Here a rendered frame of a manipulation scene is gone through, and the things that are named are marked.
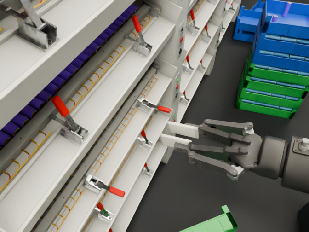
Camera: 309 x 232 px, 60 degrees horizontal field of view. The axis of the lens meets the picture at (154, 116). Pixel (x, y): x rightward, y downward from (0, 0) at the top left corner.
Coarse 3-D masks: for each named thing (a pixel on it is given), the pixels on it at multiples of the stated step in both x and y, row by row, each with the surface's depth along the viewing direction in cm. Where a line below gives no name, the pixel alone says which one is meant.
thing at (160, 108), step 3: (147, 102) 75; (147, 105) 76; (150, 105) 75; (153, 105) 75; (156, 105) 75; (156, 108) 75; (159, 108) 74; (162, 108) 74; (165, 108) 74; (168, 108) 74; (165, 111) 74; (168, 111) 73
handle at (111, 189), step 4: (96, 184) 60; (100, 184) 60; (104, 184) 60; (104, 188) 59; (108, 188) 59; (112, 188) 59; (116, 188) 59; (112, 192) 58; (116, 192) 58; (120, 192) 58; (124, 192) 58; (120, 196) 58
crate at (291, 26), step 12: (276, 0) 122; (264, 12) 118; (276, 12) 125; (288, 12) 124; (300, 12) 123; (264, 24) 112; (276, 24) 110; (288, 24) 109; (300, 24) 118; (288, 36) 113; (300, 36) 111
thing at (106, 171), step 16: (160, 64) 84; (160, 80) 85; (128, 96) 78; (160, 96) 81; (144, 112) 77; (128, 128) 72; (112, 144) 68; (128, 144) 70; (112, 160) 66; (96, 176) 63; (112, 176) 64; (80, 208) 58; (64, 224) 56; (80, 224) 57
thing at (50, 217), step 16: (144, 80) 80; (144, 96) 78; (128, 112) 74; (112, 128) 68; (96, 144) 65; (96, 160) 64; (80, 176) 60; (64, 192) 57; (80, 192) 59; (48, 224) 53
